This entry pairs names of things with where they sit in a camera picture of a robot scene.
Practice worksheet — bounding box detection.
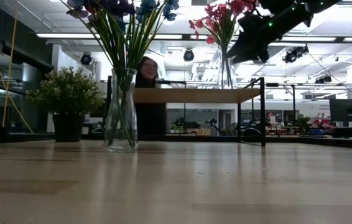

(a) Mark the purple artificial flower bunch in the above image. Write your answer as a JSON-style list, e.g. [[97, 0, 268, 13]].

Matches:
[[60, 0, 136, 149]]

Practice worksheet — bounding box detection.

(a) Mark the black computer monitor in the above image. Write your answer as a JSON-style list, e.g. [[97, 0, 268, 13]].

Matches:
[[329, 98, 352, 123]]

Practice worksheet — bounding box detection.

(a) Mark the clear glass vase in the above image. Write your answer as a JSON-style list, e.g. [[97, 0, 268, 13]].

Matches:
[[103, 67, 139, 153], [215, 42, 238, 90]]

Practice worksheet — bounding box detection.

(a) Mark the person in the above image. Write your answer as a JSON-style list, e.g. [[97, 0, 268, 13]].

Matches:
[[134, 55, 168, 139]]

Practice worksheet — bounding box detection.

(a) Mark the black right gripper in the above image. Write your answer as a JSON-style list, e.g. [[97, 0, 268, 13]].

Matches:
[[225, 0, 314, 65]]

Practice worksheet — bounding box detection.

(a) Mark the long ceiling light strip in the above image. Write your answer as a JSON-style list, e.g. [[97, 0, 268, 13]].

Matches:
[[35, 32, 352, 43]]

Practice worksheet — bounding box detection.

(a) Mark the black ceiling camera cluster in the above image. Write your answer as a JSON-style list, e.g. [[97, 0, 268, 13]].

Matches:
[[282, 45, 310, 64]]

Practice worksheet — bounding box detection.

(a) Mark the green potted plant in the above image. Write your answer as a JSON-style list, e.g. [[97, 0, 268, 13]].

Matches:
[[25, 66, 105, 143]]

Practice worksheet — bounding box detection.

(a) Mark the large red flower bunch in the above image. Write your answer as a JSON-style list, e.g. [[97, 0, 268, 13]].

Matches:
[[188, 2, 238, 90]]

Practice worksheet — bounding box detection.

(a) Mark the yellow hanging cable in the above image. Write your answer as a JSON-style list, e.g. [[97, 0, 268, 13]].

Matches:
[[0, 0, 34, 134], [1, 12, 19, 130]]

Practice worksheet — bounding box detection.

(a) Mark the wooden shelf with black frame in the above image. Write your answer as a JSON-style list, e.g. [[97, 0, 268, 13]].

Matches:
[[106, 75, 297, 147]]

